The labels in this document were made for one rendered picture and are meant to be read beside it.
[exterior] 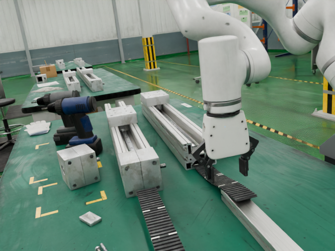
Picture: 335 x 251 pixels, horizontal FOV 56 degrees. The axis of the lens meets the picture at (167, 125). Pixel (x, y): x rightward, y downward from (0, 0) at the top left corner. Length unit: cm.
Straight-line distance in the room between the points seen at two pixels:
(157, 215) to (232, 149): 22
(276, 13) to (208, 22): 37
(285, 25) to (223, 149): 55
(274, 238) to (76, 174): 57
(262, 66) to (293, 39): 45
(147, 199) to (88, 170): 26
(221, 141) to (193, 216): 18
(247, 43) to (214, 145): 24
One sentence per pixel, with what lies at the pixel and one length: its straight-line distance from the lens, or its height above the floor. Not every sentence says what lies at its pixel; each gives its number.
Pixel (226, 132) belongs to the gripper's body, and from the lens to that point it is 70.
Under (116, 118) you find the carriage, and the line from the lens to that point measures 120.
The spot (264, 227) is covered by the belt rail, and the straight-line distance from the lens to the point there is 65.
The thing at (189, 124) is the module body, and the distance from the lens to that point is 111.
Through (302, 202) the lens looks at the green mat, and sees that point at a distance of 79.
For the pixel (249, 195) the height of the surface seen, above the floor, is 82.
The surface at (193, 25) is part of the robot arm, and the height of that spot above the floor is 119.
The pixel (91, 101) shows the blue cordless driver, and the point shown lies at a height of 98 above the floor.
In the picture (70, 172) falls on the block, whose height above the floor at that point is 84.
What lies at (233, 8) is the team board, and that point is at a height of 148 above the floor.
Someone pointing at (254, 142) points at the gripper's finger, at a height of 91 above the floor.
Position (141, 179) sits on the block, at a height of 83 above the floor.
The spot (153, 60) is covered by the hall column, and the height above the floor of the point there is 34.
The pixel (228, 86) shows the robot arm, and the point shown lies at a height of 106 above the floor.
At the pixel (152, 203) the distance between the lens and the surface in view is 74.
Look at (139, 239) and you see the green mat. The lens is 69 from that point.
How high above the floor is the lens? 118
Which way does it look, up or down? 16 degrees down
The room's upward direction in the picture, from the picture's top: 7 degrees counter-clockwise
